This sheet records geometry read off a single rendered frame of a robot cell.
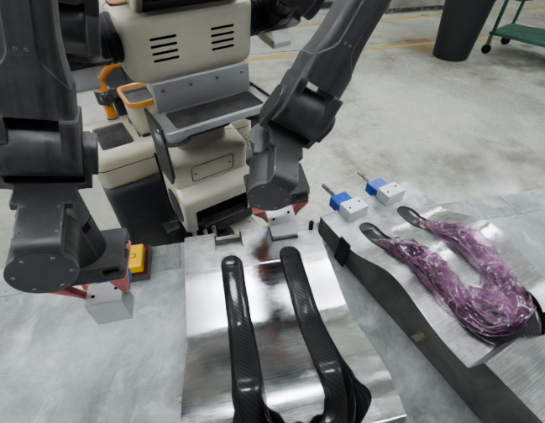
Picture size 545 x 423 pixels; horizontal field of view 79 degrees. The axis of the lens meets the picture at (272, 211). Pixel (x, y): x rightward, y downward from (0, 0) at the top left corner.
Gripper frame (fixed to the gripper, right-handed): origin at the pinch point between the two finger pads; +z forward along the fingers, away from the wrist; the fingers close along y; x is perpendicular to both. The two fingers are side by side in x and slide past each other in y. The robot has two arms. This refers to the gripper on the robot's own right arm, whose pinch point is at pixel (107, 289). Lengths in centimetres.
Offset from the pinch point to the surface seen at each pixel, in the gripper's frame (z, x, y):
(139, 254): 11.5, 15.7, 0.3
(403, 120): 95, 191, 176
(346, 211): 7.2, 15.6, 44.3
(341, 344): 3.7, -13.1, 32.1
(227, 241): 8.3, 13.1, 18.3
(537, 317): 8, -14, 67
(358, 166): 95, 138, 115
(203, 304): 6.6, -1.2, 13.0
